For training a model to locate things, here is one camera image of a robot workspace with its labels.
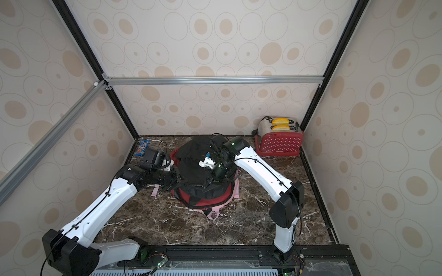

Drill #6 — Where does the black backpack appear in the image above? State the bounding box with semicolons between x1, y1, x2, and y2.
171;133;238;210

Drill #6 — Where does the pink backpack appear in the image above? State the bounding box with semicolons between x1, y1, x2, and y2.
149;167;239;220

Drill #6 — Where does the red polka dot toaster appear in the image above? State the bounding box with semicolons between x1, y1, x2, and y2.
252;116;304;156

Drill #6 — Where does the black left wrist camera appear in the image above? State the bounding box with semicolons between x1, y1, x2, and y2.
138;148;173;172

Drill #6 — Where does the yellow toast slice front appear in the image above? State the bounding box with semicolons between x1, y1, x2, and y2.
271;125;291;132

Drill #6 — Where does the red backpack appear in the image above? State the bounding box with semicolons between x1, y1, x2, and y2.
170;146;239;214

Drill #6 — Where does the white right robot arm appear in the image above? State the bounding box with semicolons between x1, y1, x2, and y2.
200;136;304;264

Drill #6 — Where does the blue candy packet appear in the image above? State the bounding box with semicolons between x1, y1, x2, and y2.
134;139;150;156

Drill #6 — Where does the yellow toast slice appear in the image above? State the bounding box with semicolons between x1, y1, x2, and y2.
271;118;293;125
271;125;291;132

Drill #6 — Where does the yellow toast slice rear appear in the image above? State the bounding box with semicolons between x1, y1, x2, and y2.
271;118;293;125

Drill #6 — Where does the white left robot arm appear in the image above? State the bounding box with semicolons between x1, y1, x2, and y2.
42;164;181;276

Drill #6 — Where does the aluminium rail left wall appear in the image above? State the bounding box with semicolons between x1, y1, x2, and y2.
1;80;107;204

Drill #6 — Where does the horizontal aluminium rail back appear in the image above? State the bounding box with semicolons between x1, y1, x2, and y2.
105;75;324;87

